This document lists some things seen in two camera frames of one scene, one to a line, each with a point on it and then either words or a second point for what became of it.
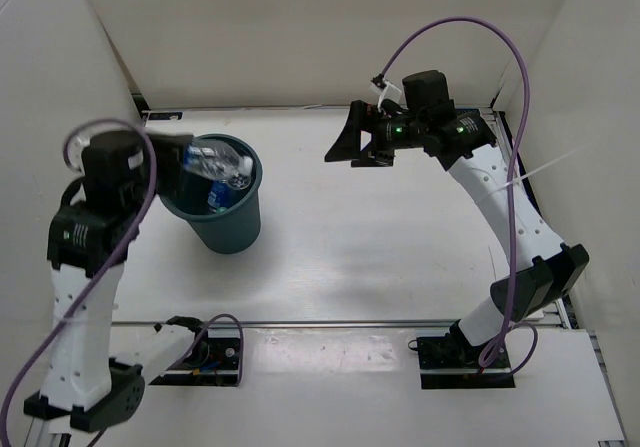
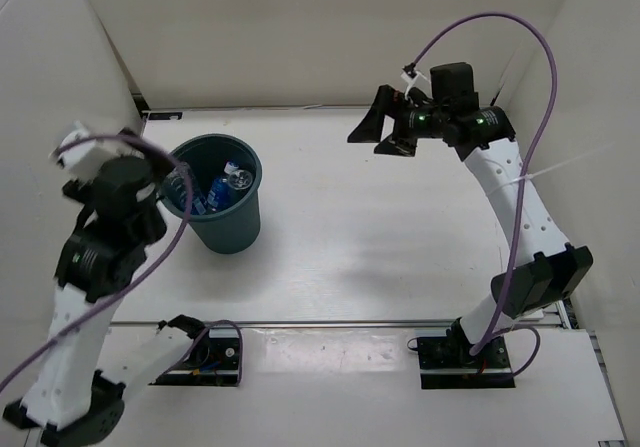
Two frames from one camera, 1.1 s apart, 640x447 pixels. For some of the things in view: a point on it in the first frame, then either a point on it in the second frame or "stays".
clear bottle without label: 239,180 stays
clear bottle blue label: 218,160 → 177,181
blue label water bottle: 219,195 stays
